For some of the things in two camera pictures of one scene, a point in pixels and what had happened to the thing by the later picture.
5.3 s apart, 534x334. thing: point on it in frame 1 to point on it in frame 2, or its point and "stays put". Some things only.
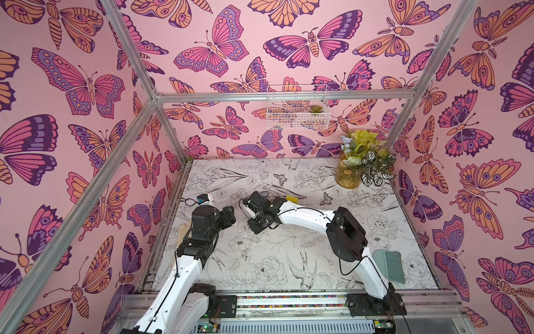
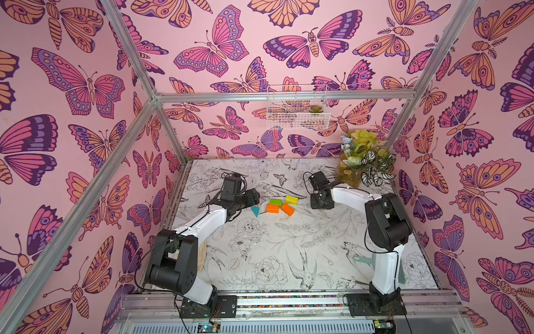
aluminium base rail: [321, 313] stays put
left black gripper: [227, 218] to [252, 197]
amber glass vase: [347, 177] stays put
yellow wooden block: [293, 199] stays put
